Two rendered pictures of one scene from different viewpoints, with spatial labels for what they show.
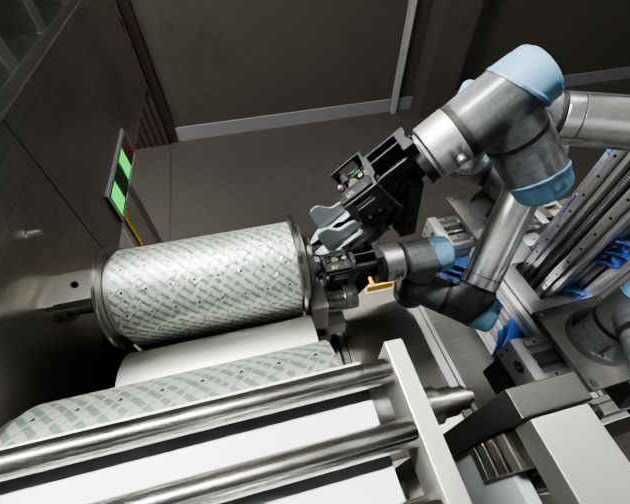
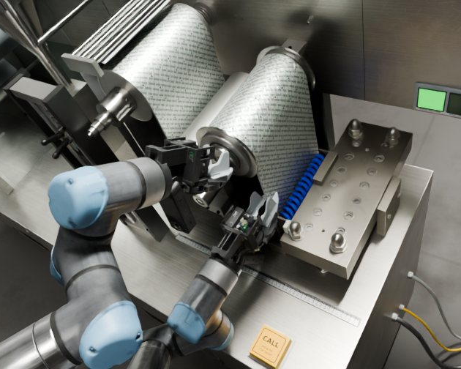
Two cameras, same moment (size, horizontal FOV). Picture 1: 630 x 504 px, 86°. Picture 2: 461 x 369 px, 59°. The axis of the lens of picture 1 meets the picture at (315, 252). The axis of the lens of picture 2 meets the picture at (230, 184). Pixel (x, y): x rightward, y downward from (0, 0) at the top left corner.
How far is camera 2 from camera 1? 0.89 m
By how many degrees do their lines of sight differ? 78
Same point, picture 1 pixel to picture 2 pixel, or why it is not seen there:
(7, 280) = (283, 15)
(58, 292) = (290, 42)
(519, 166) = not seen: hidden behind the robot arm
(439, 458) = (72, 56)
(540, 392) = (55, 91)
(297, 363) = (134, 68)
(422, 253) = (189, 290)
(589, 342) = not seen: outside the picture
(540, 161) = not seen: hidden behind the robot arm
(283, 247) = (216, 124)
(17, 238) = (305, 13)
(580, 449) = (45, 90)
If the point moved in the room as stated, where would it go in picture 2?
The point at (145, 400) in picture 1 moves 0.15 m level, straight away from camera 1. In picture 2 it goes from (165, 34) to (230, 9)
